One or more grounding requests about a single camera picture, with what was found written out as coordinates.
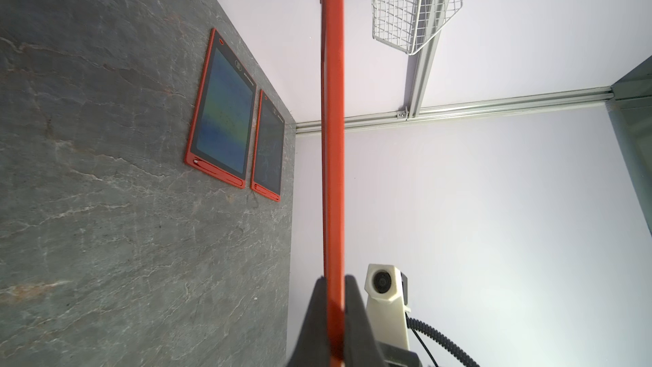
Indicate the small red writing tablet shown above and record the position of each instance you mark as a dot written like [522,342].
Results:
[268,158]

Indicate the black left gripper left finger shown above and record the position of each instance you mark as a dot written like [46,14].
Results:
[312,347]

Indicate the black frame writing tablet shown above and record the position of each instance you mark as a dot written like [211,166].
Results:
[333,162]

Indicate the large red writing tablet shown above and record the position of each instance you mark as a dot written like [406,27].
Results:
[220,131]

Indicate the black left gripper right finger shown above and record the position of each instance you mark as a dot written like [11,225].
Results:
[360,348]

